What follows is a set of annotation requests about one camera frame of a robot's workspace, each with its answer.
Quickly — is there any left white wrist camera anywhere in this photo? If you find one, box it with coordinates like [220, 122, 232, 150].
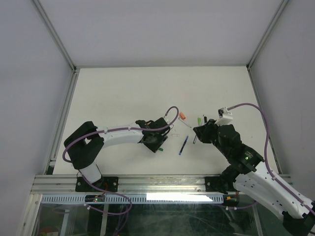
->
[163, 117, 176, 130]

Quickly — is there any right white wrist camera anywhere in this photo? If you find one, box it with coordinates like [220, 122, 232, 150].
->
[215, 107, 233, 126]

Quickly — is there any white pen dark green end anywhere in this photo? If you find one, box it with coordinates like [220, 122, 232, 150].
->
[193, 114, 205, 145]

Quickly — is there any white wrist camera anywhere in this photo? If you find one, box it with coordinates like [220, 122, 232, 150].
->
[215, 107, 233, 126]
[163, 117, 176, 130]

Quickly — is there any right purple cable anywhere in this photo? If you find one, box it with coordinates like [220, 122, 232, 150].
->
[227, 103, 315, 214]

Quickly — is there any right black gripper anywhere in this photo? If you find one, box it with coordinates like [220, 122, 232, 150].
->
[193, 118, 229, 157]

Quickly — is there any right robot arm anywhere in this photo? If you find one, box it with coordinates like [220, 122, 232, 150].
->
[193, 119, 315, 236]

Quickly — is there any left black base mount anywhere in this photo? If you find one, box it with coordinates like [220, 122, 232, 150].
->
[75, 176, 119, 192]

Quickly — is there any blue gel pen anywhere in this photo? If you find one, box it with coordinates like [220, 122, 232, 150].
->
[178, 135, 189, 156]

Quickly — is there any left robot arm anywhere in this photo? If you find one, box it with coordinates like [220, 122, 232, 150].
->
[63, 118, 171, 191]

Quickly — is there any white slotted cable duct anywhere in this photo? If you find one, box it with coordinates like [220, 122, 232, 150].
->
[41, 193, 223, 205]

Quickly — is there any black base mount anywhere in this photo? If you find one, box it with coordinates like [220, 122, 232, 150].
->
[204, 177, 229, 194]
[75, 176, 119, 192]

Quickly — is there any aluminium mounting rail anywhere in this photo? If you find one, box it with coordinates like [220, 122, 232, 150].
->
[31, 175, 219, 195]

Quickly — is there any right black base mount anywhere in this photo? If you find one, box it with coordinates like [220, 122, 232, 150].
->
[204, 177, 229, 194]

